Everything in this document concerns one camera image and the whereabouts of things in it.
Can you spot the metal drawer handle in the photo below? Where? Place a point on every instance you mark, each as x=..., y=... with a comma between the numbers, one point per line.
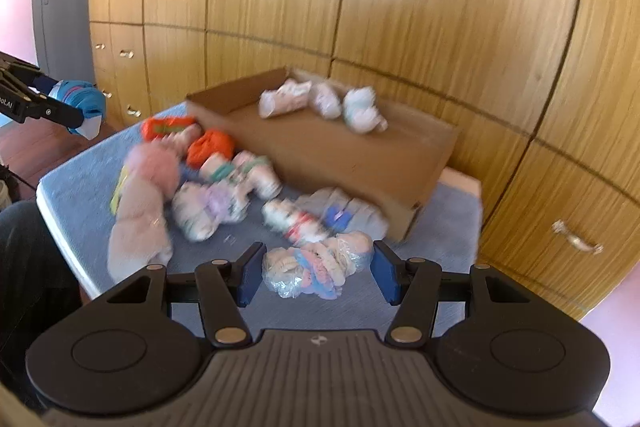
x=559, y=228

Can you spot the pale pink sock roll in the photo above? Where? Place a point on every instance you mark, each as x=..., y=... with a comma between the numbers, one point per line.
x=288, y=98

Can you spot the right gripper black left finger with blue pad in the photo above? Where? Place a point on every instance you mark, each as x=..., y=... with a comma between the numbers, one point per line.
x=225, y=287

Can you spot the plastic small sock bundle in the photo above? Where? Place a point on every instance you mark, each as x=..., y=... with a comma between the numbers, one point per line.
x=320, y=268

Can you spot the white mint sock bundle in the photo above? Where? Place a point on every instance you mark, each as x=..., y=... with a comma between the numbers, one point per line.
x=361, y=113

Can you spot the pink fluffy sock bundle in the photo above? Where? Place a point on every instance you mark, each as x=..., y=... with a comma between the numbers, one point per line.
x=149, y=178

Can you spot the wooden wardrobe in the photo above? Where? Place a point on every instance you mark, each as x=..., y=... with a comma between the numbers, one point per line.
x=545, y=94

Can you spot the white teal sock bundle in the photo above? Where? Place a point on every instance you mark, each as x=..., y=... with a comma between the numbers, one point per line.
x=250, y=172

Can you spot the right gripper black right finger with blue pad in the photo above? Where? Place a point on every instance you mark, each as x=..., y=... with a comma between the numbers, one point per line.
x=412, y=286

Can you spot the grey blue sock bundle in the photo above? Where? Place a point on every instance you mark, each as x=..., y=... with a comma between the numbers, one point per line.
x=342, y=213

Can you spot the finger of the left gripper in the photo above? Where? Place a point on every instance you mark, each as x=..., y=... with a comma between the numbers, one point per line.
x=42, y=80
x=55, y=110

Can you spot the white pink sock roll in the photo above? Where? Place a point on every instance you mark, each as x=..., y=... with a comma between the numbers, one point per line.
x=324, y=101

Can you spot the white red sock bundle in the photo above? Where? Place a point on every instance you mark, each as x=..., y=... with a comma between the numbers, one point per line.
x=296, y=225

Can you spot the white purple sock bundle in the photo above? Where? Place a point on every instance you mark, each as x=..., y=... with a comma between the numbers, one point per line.
x=199, y=209

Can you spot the blue towel mat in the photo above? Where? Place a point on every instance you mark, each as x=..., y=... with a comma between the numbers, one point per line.
x=110, y=222

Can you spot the brown cardboard box tray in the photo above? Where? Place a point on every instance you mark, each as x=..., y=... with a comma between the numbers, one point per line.
x=396, y=169

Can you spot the orange green sock bundle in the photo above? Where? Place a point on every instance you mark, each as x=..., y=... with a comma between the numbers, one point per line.
x=158, y=127

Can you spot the light pink sock bundle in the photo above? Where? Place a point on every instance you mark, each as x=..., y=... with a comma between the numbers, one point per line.
x=180, y=141

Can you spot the blue white sock bundle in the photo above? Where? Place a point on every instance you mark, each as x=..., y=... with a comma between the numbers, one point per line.
x=86, y=97

